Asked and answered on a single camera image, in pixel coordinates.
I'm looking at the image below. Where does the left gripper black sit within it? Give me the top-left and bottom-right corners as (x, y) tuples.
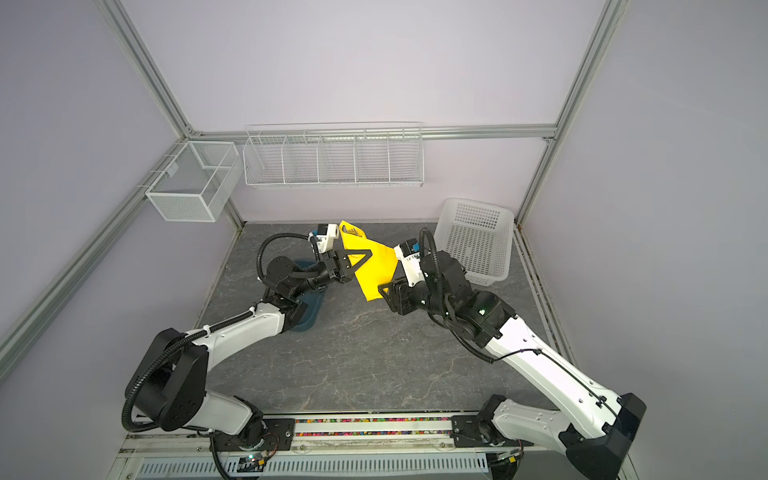
(291, 251), (372, 299)

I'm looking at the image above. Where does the yellow paper napkin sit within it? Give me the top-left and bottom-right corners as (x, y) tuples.
(339, 221), (398, 301)

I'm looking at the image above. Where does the teal plastic tray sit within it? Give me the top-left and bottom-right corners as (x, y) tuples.
(286, 260), (326, 332)

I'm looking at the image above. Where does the white plastic perforated basket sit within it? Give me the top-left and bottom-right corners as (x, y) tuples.
(434, 198), (515, 286)

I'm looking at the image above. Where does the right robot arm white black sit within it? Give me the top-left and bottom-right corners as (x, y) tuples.
(378, 228), (647, 479)

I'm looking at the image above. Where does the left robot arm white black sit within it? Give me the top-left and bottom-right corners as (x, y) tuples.
(121, 234), (373, 447)

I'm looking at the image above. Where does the white vent grille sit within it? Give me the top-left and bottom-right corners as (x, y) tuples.
(135, 452), (490, 479)

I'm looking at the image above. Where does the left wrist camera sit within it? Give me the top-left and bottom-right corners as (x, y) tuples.
(312, 223), (340, 253)

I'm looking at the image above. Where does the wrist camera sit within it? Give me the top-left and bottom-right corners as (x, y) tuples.
(394, 239), (424, 287)
(312, 223), (340, 253)

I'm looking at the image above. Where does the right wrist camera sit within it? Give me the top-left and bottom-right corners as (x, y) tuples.
(394, 239), (424, 287)

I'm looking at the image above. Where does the white wire wall shelf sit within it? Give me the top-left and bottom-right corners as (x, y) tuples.
(243, 122), (425, 188)

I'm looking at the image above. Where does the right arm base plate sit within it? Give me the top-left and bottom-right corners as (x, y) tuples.
(450, 414), (532, 448)

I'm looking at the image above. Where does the aluminium front rail frame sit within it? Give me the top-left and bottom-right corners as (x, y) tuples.
(107, 412), (581, 479)

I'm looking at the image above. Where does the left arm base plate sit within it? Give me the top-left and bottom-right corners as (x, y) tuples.
(212, 418), (296, 453)

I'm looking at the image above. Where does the white mesh wall box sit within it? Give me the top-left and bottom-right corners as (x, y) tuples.
(146, 141), (244, 223)

